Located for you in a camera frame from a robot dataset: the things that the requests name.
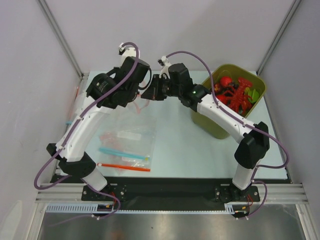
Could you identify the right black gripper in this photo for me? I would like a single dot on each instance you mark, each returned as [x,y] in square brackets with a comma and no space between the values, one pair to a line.
[158,88]

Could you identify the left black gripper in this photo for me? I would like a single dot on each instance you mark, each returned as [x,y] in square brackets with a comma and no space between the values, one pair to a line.
[116,68]

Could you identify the clear red-zipper bag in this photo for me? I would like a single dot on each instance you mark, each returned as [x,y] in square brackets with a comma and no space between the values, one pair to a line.
[140,103]

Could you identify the red toy lobster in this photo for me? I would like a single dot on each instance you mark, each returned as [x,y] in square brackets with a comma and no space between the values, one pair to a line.
[238,99]

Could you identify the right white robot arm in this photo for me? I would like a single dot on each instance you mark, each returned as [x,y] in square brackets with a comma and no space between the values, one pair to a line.
[251,149]

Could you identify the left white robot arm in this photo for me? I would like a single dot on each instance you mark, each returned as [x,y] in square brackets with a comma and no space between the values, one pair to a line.
[105,93]

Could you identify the far left blue-zipper bag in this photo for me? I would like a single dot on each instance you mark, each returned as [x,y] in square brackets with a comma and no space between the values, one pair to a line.
[77,103]

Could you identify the bag with blue zipper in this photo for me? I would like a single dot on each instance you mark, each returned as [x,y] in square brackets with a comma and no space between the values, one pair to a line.
[132,137]

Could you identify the bag with orange zipper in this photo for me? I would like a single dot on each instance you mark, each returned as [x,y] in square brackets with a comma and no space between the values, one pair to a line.
[121,163]

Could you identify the dark red toy peach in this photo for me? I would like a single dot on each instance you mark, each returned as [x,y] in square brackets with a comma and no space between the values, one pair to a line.
[218,89]

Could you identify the olive green plastic bin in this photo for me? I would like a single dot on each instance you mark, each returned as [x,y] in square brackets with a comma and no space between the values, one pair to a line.
[217,118]

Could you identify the red toy tomato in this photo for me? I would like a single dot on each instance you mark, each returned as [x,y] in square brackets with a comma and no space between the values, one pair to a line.
[222,98]

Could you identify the dark toy grape bunch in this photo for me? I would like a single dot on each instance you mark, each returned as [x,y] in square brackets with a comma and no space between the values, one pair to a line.
[233,85]

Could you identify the green toy star fruit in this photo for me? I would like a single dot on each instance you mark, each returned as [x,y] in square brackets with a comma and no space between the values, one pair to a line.
[253,96]

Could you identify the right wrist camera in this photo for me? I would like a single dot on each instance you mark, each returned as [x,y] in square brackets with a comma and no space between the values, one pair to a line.
[165,64]

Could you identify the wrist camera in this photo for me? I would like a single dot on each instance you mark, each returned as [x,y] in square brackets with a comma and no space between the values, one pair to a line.
[125,52]
[165,64]

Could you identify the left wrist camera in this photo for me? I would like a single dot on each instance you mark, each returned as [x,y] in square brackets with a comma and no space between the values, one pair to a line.
[125,52]

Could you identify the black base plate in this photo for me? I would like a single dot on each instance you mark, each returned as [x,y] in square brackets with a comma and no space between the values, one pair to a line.
[160,194]

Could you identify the white cable duct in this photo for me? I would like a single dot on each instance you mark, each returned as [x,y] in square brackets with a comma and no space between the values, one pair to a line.
[84,208]

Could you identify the aluminium frame rail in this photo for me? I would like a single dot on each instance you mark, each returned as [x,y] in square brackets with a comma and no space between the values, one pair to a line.
[286,194]

